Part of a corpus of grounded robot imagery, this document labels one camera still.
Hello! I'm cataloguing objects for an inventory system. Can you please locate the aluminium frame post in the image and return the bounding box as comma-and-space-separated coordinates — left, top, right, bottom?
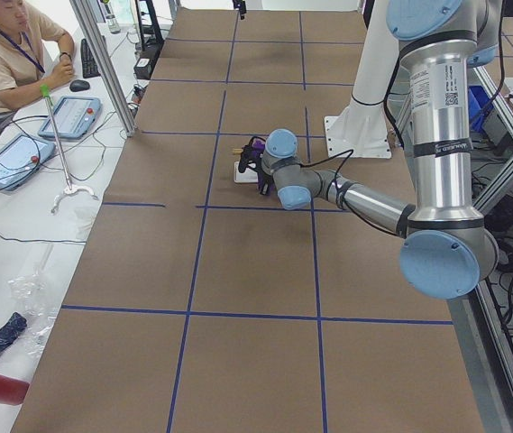
69, 0, 136, 137

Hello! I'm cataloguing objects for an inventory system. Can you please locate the crumpled clear plastic wrap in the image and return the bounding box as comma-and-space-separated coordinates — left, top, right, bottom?
8, 244, 59, 359

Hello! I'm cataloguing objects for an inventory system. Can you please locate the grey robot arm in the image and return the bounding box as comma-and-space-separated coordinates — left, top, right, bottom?
235, 1, 503, 299

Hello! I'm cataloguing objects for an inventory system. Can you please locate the blue plastic storage bin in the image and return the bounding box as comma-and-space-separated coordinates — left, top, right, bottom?
468, 85, 494, 133

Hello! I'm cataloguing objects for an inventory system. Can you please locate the near blue teach pendant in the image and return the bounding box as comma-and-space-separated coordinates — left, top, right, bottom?
0, 134, 55, 190

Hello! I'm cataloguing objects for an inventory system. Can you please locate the metal reacher grabber stick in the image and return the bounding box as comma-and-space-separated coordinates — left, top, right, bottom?
40, 84, 99, 215

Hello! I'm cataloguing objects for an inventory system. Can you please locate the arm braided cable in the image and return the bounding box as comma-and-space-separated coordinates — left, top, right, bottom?
242, 134, 401, 235

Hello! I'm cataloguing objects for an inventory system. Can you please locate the far blue teach pendant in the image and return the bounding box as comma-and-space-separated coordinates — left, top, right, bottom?
53, 96, 102, 140

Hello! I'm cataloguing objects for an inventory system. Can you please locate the purple microfibre towel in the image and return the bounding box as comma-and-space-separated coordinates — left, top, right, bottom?
252, 138, 274, 196

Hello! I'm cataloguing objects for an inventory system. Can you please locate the seated man beige shirt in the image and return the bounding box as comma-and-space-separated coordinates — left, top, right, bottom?
0, 1, 75, 114

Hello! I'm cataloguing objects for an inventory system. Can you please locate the white towel rack tray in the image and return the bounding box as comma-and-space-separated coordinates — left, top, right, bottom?
233, 161, 258, 184

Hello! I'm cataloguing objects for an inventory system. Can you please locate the black computer mouse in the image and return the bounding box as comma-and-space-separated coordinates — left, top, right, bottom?
69, 79, 90, 92

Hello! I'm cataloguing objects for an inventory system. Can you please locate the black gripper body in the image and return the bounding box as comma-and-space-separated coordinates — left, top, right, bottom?
244, 151, 266, 180

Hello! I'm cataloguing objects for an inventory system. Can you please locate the black keyboard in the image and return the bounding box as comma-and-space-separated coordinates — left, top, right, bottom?
79, 38, 100, 78

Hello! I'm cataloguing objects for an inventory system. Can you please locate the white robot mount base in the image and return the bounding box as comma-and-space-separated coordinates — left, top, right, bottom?
325, 0, 399, 159

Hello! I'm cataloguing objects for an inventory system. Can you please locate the blue teach pendant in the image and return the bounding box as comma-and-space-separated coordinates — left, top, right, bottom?
0, 134, 55, 190
53, 96, 102, 140

